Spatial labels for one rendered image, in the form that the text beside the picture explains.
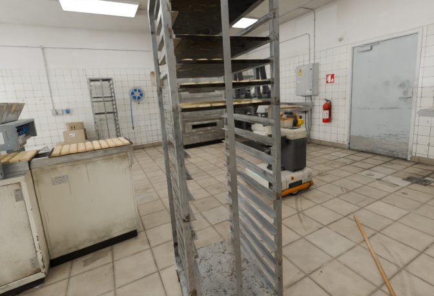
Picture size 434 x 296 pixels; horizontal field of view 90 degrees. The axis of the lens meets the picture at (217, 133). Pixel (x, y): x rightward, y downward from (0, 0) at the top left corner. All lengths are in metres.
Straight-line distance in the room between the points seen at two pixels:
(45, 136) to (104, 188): 4.26
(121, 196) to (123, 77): 4.37
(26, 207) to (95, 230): 0.58
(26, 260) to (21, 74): 4.72
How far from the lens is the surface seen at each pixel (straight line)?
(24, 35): 6.43
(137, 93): 6.04
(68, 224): 2.25
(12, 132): 1.88
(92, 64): 6.20
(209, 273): 1.68
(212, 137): 5.78
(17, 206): 2.00
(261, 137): 1.12
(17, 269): 2.20
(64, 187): 2.13
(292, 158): 2.82
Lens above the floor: 1.27
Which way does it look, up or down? 10 degrees down
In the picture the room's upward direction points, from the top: 4 degrees counter-clockwise
